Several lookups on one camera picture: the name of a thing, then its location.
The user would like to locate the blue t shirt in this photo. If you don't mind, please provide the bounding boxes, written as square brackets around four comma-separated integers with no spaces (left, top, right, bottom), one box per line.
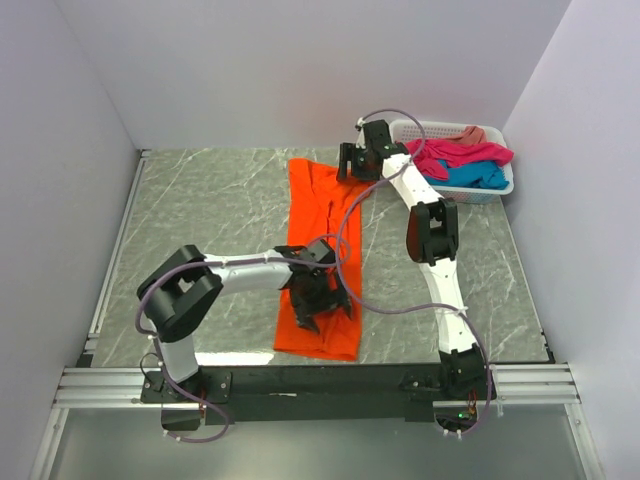
[427,160,509,190]

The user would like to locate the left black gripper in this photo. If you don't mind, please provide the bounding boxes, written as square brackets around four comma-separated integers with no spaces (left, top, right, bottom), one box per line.
[291,271,351,334]

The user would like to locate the orange t shirt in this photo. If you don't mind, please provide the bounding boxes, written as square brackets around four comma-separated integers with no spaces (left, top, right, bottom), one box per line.
[274,158,367,361]

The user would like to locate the pink t shirt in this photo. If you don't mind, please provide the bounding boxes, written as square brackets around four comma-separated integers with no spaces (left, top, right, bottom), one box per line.
[404,139,514,181]

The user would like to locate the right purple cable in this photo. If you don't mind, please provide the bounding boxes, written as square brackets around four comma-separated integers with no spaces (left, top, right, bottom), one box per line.
[324,110,494,437]

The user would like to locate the salmon t shirt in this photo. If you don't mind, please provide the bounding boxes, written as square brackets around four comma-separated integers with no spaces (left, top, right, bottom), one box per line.
[445,126,487,146]

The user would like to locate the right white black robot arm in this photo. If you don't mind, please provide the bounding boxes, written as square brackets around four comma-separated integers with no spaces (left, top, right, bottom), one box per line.
[337,115,493,399]

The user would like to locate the white plastic basket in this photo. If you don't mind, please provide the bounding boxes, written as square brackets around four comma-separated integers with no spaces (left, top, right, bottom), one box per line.
[389,119,514,204]

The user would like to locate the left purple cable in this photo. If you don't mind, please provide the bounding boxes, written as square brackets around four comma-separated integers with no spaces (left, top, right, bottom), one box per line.
[135,237,351,445]

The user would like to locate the purple cable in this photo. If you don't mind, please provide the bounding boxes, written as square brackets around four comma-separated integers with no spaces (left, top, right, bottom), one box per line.
[135,237,351,445]
[324,110,494,437]

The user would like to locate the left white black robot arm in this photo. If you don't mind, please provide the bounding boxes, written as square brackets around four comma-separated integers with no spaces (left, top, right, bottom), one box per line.
[135,238,353,402]

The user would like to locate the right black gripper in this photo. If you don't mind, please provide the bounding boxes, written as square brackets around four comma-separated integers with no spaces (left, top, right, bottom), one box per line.
[334,144,379,183]

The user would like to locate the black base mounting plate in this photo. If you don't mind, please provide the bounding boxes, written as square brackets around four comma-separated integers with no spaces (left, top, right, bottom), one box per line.
[139,363,496,431]

